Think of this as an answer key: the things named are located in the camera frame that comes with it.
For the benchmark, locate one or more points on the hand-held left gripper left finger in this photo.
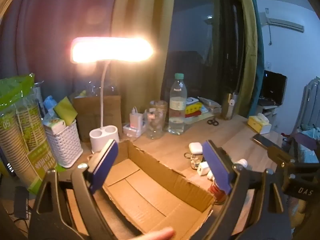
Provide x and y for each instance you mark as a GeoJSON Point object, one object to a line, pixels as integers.
{"type": "Point", "coordinates": [107, 165]}

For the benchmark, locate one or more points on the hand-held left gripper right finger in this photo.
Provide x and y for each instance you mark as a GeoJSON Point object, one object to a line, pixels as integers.
{"type": "Point", "coordinates": [217, 167]}

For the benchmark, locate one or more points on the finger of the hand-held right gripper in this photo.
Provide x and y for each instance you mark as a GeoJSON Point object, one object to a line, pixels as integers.
{"type": "Point", "coordinates": [280, 156]}

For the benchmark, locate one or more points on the white power adapter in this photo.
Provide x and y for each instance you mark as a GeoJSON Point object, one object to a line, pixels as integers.
{"type": "Point", "coordinates": [203, 168]}

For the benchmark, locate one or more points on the wristwatch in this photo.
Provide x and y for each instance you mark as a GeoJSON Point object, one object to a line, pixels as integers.
{"type": "Point", "coordinates": [194, 163]}

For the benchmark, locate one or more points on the green label pill bottle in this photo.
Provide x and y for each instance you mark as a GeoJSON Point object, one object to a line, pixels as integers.
{"type": "Point", "coordinates": [240, 163]}

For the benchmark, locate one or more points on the red tin can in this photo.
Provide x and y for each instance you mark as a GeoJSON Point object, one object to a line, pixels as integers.
{"type": "Point", "coordinates": [217, 195]}

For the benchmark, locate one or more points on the white earbud case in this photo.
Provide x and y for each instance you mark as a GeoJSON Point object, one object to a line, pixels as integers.
{"type": "Point", "coordinates": [195, 148]}

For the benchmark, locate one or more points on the cardboard box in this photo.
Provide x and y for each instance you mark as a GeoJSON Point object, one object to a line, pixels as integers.
{"type": "Point", "coordinates": [150, 195]}

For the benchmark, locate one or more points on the person's left hand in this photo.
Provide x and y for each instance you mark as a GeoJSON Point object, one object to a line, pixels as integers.
{"type": "Point", "coordinates": [160, 234]}

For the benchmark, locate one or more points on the black smartphone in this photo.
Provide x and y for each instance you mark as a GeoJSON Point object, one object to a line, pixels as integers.
{"type": "Point", "coordinates": [261, 140]}

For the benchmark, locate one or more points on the white desk lamp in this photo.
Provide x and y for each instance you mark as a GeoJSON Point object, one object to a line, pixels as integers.
{"type": "Point", "coordinates": [103, 135]}

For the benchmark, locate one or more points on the pile of clothes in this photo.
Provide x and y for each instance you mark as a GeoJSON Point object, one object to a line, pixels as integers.
{"type": "Point", "coordinates": [307, 140]}

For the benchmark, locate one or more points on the yellow tissue box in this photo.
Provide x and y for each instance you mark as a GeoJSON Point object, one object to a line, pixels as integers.
{"type": "Point", "coordinates": [258, 125]}

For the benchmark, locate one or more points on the white power strip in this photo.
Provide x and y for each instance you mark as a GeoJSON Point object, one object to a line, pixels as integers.
{"type": "Point", "coordinates": [130, 132]}

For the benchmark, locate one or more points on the black scissors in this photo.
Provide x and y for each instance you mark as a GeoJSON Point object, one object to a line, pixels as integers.
{"type": "Point", "coordinates": [212, 122]}

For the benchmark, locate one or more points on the white woven plastic basket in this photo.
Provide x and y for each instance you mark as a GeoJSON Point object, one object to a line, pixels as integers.
{"type": "Point", "coordinates": [66, 145]}

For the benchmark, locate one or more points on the white cabinet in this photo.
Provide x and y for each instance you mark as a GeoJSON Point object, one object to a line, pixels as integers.
{"type": "Point", "coordinates": [266, 111]}

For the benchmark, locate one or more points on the brown cardboard package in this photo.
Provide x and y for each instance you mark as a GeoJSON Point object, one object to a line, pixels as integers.
{"type": "Point", "coordinates": [87, 117]}

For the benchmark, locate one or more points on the white plug charger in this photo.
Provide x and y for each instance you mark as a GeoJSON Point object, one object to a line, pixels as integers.
{"type": "Point", "coordinates": [135, 120]}

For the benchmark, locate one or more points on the red book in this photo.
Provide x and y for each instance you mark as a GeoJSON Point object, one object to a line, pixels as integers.
{"type": "Point", "coordinates": [192, 115]}

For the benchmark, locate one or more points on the patterned glass cup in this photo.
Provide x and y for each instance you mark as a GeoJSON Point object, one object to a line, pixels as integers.
{"type": "Point", "coordinates": [155, 127]}

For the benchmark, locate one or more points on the steel tumbler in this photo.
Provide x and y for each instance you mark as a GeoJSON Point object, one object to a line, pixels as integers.
{"type": "Point", "coordinates": [228, 107]}

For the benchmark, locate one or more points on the white tissue pack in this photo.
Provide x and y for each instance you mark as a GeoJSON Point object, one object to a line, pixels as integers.
{"type": "Point", "coordinates": [53, 125]}

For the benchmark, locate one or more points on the black monitor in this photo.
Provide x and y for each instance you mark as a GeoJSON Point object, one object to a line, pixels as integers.
{"type": "Point", "coordinates": [273, 87]}

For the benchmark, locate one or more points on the yellow green sponge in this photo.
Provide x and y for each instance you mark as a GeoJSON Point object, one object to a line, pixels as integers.
{"type": "Point", "coordinates": [65, 110]}

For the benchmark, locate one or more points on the clear water bottle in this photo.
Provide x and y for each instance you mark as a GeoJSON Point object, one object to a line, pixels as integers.
{"type": "Point", "coordinates": [177, 105]}

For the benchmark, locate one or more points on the jar with gold lid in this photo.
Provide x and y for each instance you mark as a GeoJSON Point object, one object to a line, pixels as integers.
{"type": "Point", "coordinates": [162, 105]}

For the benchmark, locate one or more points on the blue white packet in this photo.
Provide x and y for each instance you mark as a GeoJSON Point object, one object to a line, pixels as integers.
{"type": "Point", "coordinates": [50, 103]}

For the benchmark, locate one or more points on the pack of paper cups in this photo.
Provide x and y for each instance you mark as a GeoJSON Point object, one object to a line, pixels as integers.
{"type": "Point", "coordinates": [25, 130]}

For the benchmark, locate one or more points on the black car key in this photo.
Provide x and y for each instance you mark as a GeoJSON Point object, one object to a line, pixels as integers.
{"type": "Point", "coordinates": [21, 202]}

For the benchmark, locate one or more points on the olive curtain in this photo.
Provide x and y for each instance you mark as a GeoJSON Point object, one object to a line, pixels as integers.
{"type": "Point", "coordinates": [250, 55]}
{"type": "Point", "coordinates": [140, 12]}

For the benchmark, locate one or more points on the white air conditioner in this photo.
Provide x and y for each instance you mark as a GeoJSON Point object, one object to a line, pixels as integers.
{"type": "Point", "coordinates": [282, 23]}

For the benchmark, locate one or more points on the grey blue curtain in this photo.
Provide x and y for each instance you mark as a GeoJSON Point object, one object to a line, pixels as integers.
{"type": "Point", "coordinates": [50, 30]}

